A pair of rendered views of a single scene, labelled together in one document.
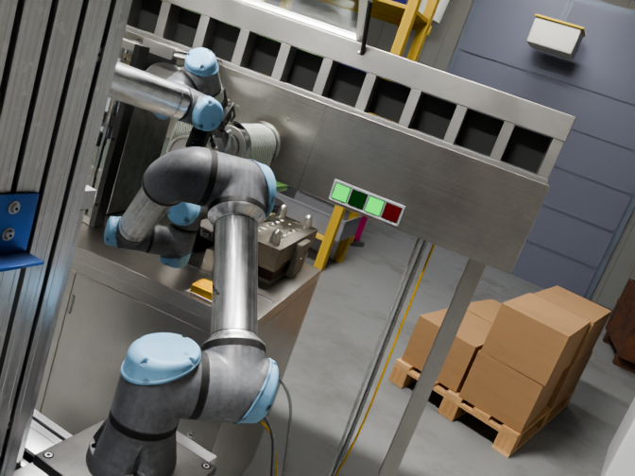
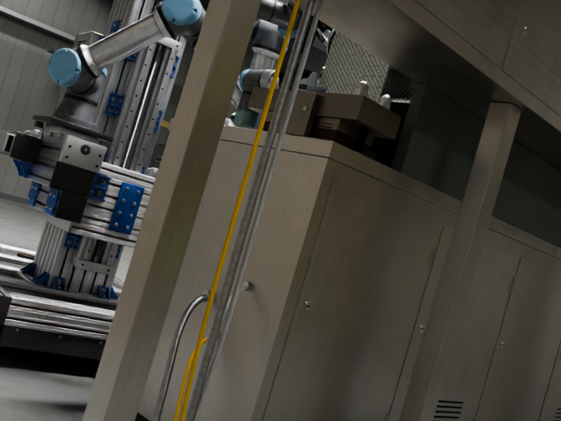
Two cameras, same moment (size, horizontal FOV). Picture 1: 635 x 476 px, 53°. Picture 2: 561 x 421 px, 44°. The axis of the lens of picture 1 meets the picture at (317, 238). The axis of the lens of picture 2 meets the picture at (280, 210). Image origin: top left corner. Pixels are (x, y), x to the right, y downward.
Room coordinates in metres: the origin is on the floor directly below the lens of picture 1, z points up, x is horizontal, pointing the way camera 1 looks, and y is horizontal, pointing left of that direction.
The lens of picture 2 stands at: (2.96, -1.39, 0.66)
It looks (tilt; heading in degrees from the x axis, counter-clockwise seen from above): 2 degrees up; 124
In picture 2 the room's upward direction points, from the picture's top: 17 degrees clockwise
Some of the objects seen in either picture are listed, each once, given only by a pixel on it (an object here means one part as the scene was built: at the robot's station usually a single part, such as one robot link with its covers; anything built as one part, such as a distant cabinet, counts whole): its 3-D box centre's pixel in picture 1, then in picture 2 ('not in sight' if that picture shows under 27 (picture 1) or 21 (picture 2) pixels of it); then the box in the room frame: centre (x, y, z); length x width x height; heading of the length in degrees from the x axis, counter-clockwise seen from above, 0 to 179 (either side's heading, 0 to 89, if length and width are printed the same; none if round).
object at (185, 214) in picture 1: (188, 209); (257, 82); (1.56, 0.33, 1.11); 0.11 x 0.08 x 0.09; 168
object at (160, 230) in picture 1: (172, 243); (250, 112); (1.56, 0.35, 1.01); 0.11 x 0.08 x 0.11; 117
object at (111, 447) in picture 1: (138, 436); (77, 112); (0.96, 0.17, 0.87); 0.15 x 0.15 x 0.10
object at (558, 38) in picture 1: (555, 38); not in sight; (7.26, -1.66, 2.61); 0.51 x 0.43 x 0.29; 69
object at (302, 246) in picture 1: (299, 258); (297, 114); (1.96, 0.03, 0.96); 0.10 x 0.03 x 0.11; 168
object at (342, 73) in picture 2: not in sight; (350, 87); (1.95, 0.25, 1.11); 0.23 x 0.01 x 0.18; 168
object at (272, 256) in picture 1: (275, 237); (320, 111); (1.96, 0.13, 1.00); 0.40 x 0.16 x 0.06; 168
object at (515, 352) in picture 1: (506, 344); not in sight; (3.73, -1.30, 0.36); 1.22 x 0.87 x 0.72; 152
